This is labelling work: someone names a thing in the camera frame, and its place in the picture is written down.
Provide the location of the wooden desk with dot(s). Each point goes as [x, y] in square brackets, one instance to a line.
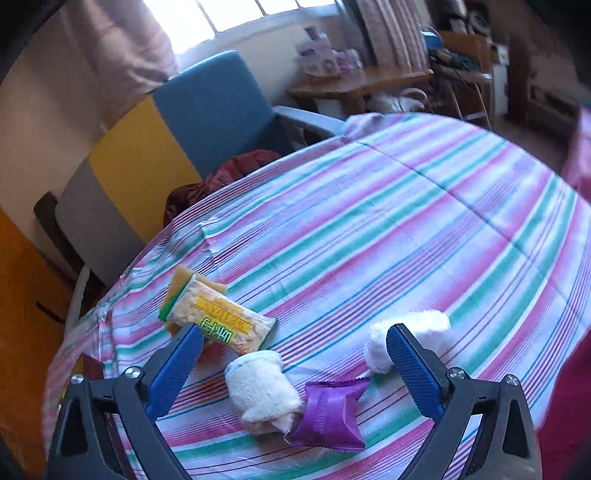
[360, 83]

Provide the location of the striped cloth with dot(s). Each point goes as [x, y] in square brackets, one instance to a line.
[369, 207]

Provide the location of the beige sock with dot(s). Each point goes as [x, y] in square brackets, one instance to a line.
[258, 387]

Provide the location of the brown cardboard box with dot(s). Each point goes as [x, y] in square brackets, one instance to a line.
[466, 46]

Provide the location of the white sock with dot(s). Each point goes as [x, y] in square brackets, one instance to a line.
[429, 324]

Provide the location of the purple snack packet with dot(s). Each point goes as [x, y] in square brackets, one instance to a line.
[328, 415]

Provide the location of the wooden wardrobe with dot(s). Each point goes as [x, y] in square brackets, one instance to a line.
[23, 300]

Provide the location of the yellow snack packet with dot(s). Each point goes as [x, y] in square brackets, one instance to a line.
[221, 318]

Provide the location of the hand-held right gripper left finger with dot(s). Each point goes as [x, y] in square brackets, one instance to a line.
[175, 369]

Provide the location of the white printed carton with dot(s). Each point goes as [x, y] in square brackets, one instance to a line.
[314, 50]

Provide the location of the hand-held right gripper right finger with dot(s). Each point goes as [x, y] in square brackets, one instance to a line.
[411, 364]

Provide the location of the dark red cloth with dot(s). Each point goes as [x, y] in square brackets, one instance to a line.
[221, 177]

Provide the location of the small pink carton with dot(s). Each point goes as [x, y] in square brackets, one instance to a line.
[348, 62]

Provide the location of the grey yellow blue armchair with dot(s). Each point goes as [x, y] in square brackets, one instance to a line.
[207, 115]

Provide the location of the pink patterned curtain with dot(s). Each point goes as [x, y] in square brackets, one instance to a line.
[124, 55]
[392, 32]

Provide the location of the pink red bedding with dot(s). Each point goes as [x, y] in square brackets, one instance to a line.
[568, 369]

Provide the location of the black rolled mat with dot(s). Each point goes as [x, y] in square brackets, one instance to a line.
[51, 221]

